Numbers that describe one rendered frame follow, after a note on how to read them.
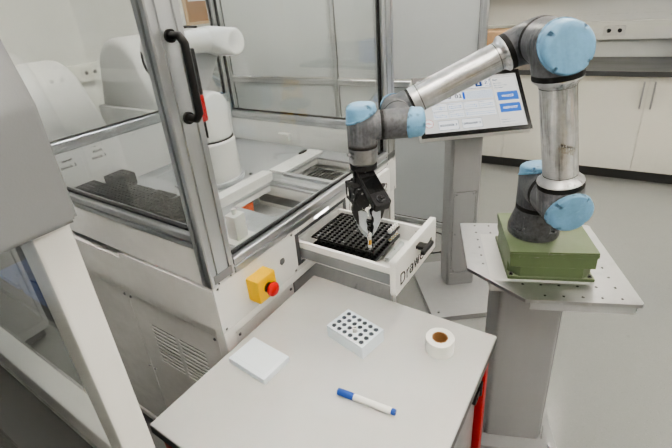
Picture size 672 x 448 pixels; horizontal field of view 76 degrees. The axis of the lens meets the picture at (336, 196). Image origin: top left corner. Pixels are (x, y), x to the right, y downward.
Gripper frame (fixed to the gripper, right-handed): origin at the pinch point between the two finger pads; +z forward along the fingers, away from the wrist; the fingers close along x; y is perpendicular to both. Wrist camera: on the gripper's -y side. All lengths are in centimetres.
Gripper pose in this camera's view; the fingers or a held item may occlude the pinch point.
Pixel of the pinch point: (370, 233)
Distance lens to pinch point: 118.5
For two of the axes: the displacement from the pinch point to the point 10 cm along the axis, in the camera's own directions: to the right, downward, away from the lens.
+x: -9.3, 2.2, -2.9
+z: 0.8, 9.0, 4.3
